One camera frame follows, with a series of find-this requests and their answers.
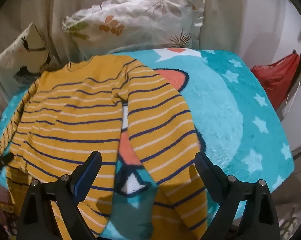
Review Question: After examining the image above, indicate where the white floral pillow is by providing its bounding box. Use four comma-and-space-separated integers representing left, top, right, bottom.
62, 0, 206, 58

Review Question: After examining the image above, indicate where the bird print pillow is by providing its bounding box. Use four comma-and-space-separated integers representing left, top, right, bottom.
0, 22, 62, 95

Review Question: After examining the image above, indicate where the yellow striped shirt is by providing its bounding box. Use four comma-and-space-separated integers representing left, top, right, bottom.
0, 55, 208, 240

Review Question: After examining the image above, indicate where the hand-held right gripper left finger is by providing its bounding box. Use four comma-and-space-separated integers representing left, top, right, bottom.
17, 151, 102, 240

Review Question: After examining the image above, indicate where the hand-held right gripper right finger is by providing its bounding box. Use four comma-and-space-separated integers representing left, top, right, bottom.
194, 152, 281, 240

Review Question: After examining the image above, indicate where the teal cartoon printed blanket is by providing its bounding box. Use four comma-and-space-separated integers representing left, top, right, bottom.
0, 47, 294, 240

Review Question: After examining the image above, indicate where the red plastic bag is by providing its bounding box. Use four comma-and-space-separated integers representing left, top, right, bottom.
250, 51, 301, 110

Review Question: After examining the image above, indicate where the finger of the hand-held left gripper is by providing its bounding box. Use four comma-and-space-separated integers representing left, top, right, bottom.
0, 153, 14, 178

